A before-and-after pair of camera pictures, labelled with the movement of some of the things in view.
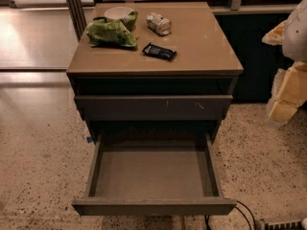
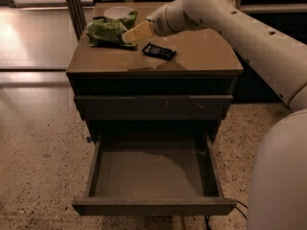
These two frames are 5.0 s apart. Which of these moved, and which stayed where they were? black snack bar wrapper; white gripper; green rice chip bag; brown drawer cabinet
Moved: white gripper
Stayed: green rice chip bag; brown drawer cabinet; black snack bar wrapper
